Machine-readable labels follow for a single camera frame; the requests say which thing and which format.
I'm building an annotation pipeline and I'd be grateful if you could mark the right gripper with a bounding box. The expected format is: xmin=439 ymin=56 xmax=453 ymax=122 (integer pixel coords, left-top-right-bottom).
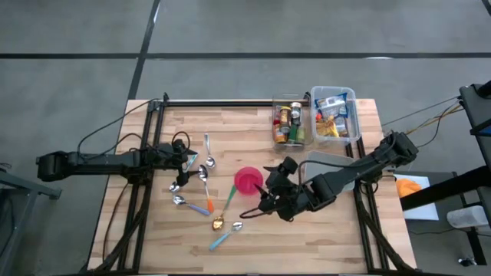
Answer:
xmin=239 ymin=156 xmax=320 ymax=223

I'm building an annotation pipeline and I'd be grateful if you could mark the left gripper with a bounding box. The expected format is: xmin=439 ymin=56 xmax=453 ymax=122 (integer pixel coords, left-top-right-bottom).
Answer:
xmin=152 ymin=138 xmax=199 ymax=188

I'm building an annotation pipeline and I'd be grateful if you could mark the spoon with orange handle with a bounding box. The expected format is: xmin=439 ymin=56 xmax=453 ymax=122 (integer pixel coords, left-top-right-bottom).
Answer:
xmin=196 ymin=164 xmax=215 ymax=214

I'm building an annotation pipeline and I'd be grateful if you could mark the spoon with teal striped handle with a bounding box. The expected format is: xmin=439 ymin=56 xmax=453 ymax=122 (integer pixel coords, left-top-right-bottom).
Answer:
xmin=169 ymin=153 xmax=199 ymax=193

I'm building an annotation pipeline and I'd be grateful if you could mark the spoon with light blue handle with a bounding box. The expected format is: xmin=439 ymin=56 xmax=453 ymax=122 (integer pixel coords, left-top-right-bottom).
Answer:
xmin=209 ymin=221 xmax=244 ymax=252

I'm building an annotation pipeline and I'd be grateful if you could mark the gold spoon with green handle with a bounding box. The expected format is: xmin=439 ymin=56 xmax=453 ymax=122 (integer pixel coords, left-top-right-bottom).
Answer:
xmin=212 ymin=185 xmax=238 ymax=232

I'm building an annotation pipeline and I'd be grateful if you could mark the furikake jar with gold lid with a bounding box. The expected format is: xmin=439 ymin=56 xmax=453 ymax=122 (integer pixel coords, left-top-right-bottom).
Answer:
xmin=278 ymin=105 xmax=293 ymax=134

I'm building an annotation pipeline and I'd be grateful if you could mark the blue and yellow snack bag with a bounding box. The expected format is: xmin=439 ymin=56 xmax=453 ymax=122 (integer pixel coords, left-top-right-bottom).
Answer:
xmin=315 ymin=92 xmax=349 ymax=118

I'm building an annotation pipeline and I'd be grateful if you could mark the pink plastic bowl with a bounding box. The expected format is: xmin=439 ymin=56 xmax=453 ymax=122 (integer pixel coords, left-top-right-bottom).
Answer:
xmin=233 ymin=166 xmax=265 ymax=197

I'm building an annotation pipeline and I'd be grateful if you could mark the clear plastic utensil tub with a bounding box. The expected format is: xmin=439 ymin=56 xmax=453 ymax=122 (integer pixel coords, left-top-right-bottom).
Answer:
xmin=304 ymin=149 xmax=357 ymax=192

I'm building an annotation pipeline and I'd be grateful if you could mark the jar with silver lid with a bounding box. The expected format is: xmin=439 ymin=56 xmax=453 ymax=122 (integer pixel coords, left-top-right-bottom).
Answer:
xmin=289 ymin=101 xmax=303 ymax=127

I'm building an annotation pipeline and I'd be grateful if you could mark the narrow clear jar container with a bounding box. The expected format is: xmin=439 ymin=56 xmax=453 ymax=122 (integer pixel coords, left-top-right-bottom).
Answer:
xmin=272 ymin=92 xmax=313 ymax=150

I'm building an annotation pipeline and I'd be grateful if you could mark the clear plastic snack bin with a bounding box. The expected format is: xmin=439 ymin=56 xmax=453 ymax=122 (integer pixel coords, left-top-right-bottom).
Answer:
xmin=309 ymin=85 xmax=363 ymax=146

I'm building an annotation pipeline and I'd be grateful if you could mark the orange cloth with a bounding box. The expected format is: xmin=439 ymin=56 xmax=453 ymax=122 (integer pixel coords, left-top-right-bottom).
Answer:
xmin=395 ymin=177 xmax=423 ymax=199

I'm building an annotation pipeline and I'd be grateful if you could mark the white paper sheet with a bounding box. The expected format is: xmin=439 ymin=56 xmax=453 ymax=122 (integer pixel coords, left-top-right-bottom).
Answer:
xmin=392 ymin=173 xmax=440 ymax=222

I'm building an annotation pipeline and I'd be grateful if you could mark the grey metal table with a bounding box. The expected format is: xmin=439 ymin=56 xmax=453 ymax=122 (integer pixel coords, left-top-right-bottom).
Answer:
xmin=0 ymin=163 xmax=63 ymax=276

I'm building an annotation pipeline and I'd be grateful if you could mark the black diagonal beam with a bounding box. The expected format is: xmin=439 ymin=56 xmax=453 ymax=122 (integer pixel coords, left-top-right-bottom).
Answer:
xmin=400 ymin=164 xmax=491 ymax=212

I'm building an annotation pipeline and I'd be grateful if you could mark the grey roll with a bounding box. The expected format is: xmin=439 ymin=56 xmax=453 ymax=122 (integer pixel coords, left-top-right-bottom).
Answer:
xmin=446 ymin=205 xmax=489 ymax=230

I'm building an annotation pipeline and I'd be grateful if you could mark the black side table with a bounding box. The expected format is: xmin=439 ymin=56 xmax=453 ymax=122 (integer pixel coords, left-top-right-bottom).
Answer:
xmin=458 ymin=79 xmax=491 ymax=185

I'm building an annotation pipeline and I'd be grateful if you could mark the spoon with purple handle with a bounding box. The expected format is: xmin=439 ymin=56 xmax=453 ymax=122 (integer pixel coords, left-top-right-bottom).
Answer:
xmin=172 ymin=194 xmax=212 ymax=217

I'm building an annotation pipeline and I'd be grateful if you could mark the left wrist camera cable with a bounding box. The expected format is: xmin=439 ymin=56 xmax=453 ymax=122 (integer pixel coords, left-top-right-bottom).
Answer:
xmin=170 ymin=130 xmax=192 ymax=150

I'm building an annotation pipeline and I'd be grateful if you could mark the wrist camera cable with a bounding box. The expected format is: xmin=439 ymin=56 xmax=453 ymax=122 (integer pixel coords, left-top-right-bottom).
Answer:
xmin=170 ymin=130 xmax=192 ymax=150
xmin=296 ymin=159 xmax=348 ymax=185

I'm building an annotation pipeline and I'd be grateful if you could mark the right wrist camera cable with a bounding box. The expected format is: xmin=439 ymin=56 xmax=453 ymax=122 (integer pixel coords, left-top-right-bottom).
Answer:
xmin=296 ymin=159 xmax=348 ymax=185

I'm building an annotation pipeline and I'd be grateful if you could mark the long black cable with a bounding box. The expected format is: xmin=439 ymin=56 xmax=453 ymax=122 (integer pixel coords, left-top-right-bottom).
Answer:
xmin=76 ymin=97 xmax=164 ymax=154

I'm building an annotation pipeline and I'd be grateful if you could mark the brown cable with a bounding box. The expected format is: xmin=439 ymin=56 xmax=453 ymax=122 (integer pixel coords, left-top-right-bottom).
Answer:
xmin=101 ymin=182 xmax=132 ymax=264

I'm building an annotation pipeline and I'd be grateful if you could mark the yellow and black cable bundle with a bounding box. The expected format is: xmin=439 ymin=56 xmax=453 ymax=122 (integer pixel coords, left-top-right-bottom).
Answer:
xmin=381 ymin=95 xmax=466 ymax=150

